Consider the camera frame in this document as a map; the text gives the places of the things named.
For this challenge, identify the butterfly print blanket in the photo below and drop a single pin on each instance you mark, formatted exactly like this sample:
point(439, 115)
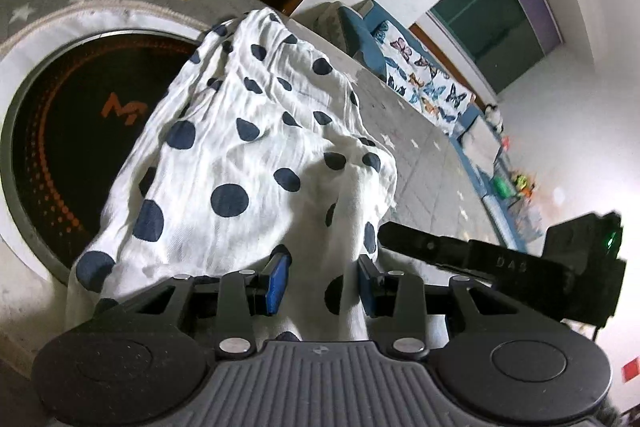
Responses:
point(425, 77)

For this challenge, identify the green toy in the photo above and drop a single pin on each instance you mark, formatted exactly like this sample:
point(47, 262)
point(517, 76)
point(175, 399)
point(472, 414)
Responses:
point(502, 186)

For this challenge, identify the blue sofa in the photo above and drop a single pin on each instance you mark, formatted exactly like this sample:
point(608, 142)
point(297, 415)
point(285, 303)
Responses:
point(365, 44)

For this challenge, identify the yellow orange toys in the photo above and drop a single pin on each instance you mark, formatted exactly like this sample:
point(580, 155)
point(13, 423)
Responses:
point(525, 184)

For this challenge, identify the grey sofa cushion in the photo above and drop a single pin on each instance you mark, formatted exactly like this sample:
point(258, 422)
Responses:
point(480, 142)

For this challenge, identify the black white plush toy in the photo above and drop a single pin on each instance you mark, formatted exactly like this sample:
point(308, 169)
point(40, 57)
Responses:
point(492, 114)

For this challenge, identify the round black induction cooktop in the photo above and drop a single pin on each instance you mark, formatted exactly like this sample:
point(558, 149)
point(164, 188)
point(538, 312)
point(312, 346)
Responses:
point(70, 147)

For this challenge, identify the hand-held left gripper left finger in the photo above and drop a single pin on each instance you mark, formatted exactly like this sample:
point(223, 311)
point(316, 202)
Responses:
point(277, 282)

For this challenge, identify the white navy polka dot garment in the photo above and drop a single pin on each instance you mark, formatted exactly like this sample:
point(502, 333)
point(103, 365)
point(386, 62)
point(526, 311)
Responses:
point(240, 167)

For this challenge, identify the green glass window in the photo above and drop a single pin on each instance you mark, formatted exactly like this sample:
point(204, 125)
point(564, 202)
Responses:
point(492, 22)

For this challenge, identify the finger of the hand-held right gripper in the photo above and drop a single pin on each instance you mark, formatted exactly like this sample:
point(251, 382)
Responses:
point(425, 246)

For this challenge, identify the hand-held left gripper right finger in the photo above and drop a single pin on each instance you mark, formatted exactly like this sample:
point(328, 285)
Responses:
point(367, 288)

